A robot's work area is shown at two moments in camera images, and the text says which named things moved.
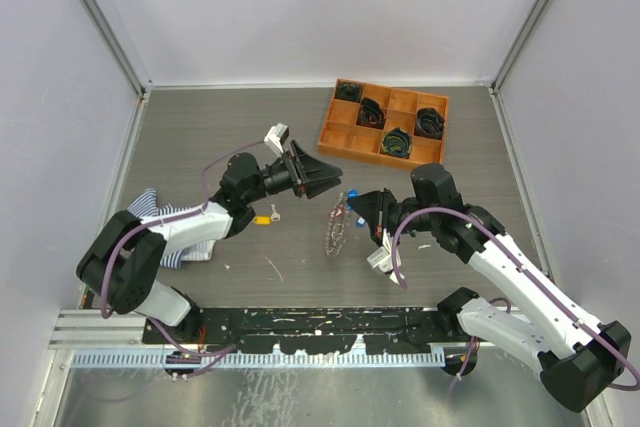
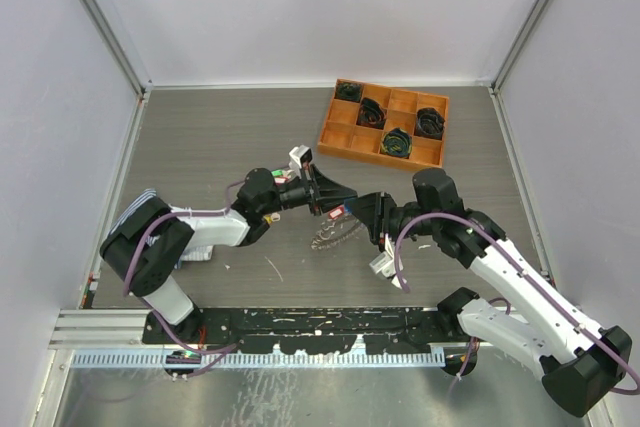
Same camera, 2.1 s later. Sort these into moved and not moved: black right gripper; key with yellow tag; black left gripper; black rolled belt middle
Moved: black left gripper
Not moved: black rolled belt middle; key with yellow tag; black right gripper
